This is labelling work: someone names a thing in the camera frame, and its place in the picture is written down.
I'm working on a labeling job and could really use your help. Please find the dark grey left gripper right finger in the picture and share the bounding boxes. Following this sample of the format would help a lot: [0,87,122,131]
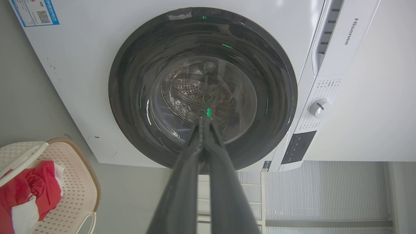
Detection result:
[203,118,261,234]

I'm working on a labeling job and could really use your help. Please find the red and white garment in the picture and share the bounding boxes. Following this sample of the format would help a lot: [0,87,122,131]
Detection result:
[0,160,65,234]

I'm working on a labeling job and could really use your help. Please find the dark round washing machine door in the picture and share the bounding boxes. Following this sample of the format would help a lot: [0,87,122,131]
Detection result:
[108,7,298,171]

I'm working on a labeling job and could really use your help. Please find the white Hisense washing machine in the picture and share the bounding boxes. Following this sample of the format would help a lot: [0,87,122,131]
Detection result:
[9,0,416,173]

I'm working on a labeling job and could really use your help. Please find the white window blind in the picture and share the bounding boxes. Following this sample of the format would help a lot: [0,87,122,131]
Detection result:
[197,161,394,234]

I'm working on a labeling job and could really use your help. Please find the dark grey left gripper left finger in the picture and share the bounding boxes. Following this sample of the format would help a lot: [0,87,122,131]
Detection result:
[146,118,204,234]

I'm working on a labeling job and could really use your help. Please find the white washing machine dial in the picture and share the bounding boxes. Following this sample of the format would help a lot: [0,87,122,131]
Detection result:
[309,99,332,119]

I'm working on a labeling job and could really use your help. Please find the blue energy label sticker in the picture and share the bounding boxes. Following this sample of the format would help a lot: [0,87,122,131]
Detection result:
[11,0,60,27]

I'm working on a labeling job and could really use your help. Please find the cream perforated laundry basket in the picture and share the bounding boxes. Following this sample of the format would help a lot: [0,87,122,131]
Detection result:
[0,137,101,234]

